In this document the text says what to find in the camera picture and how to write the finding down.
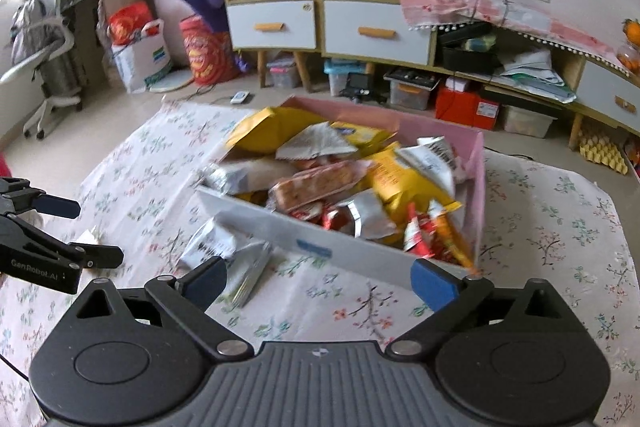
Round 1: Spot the pile of papers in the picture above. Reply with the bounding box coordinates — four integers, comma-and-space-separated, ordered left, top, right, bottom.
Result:
492, 49, 579, 103

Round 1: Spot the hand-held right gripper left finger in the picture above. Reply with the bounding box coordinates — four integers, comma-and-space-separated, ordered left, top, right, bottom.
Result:
70, 255, 254, 357

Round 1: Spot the small white packet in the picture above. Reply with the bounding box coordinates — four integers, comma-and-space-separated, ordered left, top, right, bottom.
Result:
75, 229, 104, 248

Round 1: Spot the blue-lid clear storage bin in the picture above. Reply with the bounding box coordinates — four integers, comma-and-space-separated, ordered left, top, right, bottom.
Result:
324, 59, 369, 98

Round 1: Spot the white drawer orange handle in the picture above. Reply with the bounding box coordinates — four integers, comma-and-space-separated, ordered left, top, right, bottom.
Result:
226, 0, 317, 50
324, 0, 436, 68
580, 62, 640, 136

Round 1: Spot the black storage box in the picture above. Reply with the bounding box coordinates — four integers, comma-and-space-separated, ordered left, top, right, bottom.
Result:
437, 22, 504, 76

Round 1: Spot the black camera device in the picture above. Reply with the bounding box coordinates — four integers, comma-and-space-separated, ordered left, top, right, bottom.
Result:
340, 73, 389, 104

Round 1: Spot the pink nougat bar packet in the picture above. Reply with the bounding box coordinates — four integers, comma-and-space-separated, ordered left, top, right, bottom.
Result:
266, 159, 373, 214

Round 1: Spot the red storage box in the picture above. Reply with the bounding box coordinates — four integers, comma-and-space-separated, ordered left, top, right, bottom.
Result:
435, 87, 501, 130

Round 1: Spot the red snack packet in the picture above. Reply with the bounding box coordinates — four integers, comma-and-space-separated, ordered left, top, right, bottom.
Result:
400, 202, 437, 259
289, 201, 351, 233

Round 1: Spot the pink cardboard box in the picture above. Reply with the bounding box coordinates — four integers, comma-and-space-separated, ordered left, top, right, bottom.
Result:
194, 95, 487, 292

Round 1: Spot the red plastic bag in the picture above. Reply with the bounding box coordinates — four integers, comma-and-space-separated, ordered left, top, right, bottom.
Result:
109, 3, 154, 47

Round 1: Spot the low wooden cabinet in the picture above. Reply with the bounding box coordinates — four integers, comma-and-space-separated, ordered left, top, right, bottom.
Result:
317, 0, 640, 154

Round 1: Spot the clear bread packet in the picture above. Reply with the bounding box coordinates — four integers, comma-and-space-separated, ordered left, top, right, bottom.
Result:
201, 157, 302, 198

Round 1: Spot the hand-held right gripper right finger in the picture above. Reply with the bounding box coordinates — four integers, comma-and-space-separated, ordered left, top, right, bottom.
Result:
389, 258, 585, 357

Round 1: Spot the pink tasselled cloth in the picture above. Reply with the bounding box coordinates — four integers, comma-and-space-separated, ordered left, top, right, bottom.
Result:
399, 0, 626, 60

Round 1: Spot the orange snack packet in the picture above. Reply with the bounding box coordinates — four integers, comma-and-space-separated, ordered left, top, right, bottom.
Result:
427, 199, 475, 269

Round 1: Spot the black-lid clear storage bin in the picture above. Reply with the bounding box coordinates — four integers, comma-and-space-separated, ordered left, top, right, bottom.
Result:
385, 69, 441, 110

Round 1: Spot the white printed packet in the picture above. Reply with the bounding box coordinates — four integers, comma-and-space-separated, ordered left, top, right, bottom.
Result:
275, 123, 359, 160

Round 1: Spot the white dark-print snack packet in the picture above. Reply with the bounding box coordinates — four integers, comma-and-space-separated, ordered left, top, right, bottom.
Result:
400, 136, 474, 198

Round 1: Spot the white shopping bag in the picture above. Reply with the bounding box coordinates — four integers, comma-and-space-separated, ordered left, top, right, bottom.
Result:
111, 19, 174, 94

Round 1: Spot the plain yellow snack packet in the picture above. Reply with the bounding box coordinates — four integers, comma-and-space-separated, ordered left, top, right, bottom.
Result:
224, 107, 332, 156

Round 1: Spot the yellow printed snack packet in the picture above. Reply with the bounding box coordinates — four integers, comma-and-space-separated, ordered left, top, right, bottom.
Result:
365, 146, 463, 234

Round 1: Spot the white round stand base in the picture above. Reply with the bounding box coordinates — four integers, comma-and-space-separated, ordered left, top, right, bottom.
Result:
147, 69, 196, 94

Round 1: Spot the silver white snack packet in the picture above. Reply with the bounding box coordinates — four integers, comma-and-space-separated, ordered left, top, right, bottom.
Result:
175, 216, 239, 271

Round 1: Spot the yellow blue cracker packet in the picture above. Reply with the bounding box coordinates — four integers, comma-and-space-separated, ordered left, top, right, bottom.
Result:
329, 121, 399, 146

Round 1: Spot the white red-label snack packet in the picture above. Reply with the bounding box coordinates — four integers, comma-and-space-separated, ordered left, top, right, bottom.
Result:
219, 241, 274, 309

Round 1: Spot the red printed round bag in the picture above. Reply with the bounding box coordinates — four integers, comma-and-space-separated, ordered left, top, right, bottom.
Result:
180, 14, 241, 86

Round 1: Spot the small clear storage bin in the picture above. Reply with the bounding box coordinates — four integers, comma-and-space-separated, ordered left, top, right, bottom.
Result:
267, 59, 301, 89

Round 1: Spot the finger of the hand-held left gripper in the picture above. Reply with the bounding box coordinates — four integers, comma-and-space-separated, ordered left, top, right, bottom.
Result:
0, 214, 125, 269
0, 177, 81, 221

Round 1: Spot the yellow egg tray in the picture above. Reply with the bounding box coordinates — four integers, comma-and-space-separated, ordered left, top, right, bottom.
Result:
579, 127, 632, 176

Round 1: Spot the white office chair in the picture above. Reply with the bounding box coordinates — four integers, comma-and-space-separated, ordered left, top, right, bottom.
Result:
0, 0, 84, 140

